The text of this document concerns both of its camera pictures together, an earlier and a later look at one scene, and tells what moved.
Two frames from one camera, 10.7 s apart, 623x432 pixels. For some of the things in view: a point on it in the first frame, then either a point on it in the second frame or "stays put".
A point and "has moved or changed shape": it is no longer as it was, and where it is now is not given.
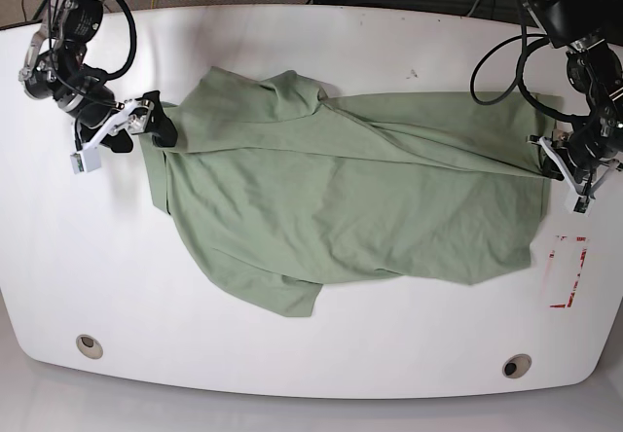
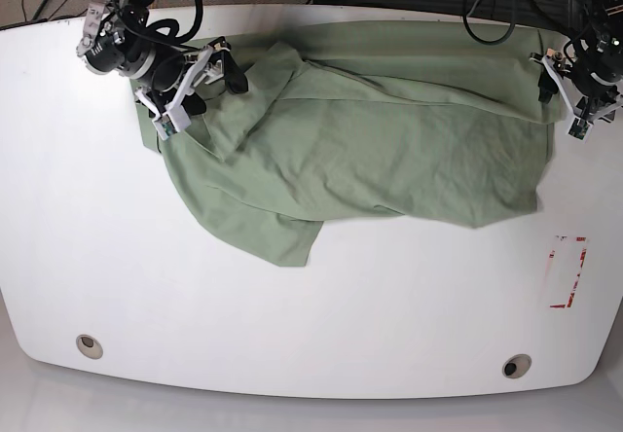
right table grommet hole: (516, 366) stays put
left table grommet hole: (90, 346) stays put
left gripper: (142, 115) to (176, 119)
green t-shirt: (288, 192) has moved or changed shape
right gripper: (548, 159) to (549, 88)
